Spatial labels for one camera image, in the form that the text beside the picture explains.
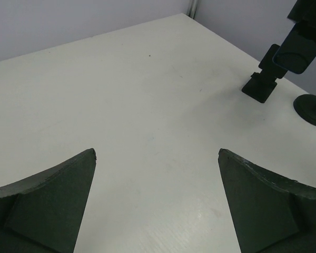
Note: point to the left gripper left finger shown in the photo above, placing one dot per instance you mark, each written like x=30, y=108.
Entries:
x=44, y=212

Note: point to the right aluminium frame post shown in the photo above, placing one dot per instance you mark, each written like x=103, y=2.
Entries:
x=192, y=8

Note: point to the black folding phone stand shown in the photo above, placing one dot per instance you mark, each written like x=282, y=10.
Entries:
x=262, y=84

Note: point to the black round-base phone stand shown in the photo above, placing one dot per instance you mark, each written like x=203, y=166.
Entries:
x=305, y=107

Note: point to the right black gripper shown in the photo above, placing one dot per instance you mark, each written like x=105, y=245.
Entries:
x=304, y=14

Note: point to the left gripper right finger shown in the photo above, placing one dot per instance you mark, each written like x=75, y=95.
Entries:
x=270, y=212

